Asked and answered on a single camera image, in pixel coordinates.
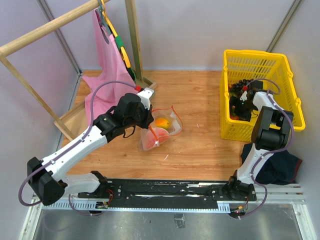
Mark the wooden clothes rack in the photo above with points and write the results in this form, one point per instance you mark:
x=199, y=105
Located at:
x=67, y=123

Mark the orange persimmon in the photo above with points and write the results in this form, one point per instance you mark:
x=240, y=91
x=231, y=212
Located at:
x=234, y=117

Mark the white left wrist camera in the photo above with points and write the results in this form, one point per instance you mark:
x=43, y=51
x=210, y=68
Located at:
x=145, y=97

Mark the dark navy cloth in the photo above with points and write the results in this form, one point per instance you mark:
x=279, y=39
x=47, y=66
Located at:
x=280, y=169

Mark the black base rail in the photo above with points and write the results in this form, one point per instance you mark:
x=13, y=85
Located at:
x=170, y=194

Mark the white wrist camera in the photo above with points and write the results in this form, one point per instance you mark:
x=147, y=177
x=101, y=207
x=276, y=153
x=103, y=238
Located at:
x=145, y=97
x=249, y=90

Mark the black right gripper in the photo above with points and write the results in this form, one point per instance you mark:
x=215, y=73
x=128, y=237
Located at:
x=234, y=101

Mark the yellow hanger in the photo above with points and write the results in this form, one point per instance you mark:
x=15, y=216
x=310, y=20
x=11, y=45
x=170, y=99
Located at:
x=111, y=27

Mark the clear zip bag orange zipper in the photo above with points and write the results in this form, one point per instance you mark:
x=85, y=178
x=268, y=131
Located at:
x=176, y=124

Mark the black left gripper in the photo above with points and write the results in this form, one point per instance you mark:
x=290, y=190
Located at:
x=149, y=117

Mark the green hanger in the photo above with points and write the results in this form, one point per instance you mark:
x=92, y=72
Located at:
x=124, y=56

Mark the yellow plastic basket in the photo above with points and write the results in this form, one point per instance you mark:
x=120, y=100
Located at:
x=275, y=71

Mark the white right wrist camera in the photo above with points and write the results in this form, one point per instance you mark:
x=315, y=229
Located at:
x=249, y=90

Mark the dark grape bunch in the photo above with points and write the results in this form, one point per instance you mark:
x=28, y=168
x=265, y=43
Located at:
x=237, y=88

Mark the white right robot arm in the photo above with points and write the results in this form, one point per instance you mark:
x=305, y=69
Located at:
x=270, y=135

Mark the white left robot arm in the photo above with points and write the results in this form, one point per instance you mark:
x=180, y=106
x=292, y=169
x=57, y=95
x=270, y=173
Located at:
x=48, y=177

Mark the grey hanger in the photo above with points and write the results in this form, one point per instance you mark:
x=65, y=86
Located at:
x=102, y=21

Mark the pink t-shirt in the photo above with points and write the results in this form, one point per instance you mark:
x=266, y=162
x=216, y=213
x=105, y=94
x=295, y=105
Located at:
x=113, y=82

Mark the yellow green mango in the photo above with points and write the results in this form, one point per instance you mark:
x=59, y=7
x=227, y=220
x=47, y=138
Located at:
x=162, y=123

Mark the watermelon slice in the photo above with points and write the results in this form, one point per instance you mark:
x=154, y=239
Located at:
x=154, y=137

